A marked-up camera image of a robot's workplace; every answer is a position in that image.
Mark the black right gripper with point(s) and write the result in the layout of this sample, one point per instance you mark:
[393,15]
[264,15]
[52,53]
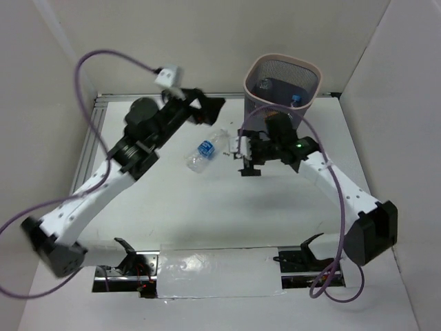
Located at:
[249,169]

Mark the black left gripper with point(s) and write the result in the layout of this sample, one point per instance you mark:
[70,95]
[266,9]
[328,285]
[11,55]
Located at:
[194,104]

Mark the clear bottle blue Aqua label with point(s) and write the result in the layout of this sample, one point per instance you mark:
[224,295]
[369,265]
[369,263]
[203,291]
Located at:
[206,152]

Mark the clear crushed unlabelled bottle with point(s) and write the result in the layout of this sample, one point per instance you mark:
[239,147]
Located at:
[265,85]

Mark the clear bottle blue cap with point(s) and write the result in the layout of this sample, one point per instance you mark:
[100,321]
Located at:
[296,101]

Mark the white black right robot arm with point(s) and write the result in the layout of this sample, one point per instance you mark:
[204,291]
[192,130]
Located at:
[371,226]

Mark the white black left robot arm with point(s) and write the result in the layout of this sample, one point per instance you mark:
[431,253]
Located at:
[54,236]

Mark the grey mesh waste bin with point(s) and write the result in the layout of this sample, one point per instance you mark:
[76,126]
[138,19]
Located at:
[290,76]

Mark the white taped cover sheet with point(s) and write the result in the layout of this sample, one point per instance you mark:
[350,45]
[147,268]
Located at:
[218,273]

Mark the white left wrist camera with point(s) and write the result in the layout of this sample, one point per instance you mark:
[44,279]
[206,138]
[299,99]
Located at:
[169,76]

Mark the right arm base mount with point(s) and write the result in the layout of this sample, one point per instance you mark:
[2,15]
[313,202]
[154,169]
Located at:
[299,265]

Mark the aluminium frame rail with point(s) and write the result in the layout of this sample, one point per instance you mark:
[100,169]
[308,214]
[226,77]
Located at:
[90,146]

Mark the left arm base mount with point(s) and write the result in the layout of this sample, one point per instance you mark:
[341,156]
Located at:
[137,272]

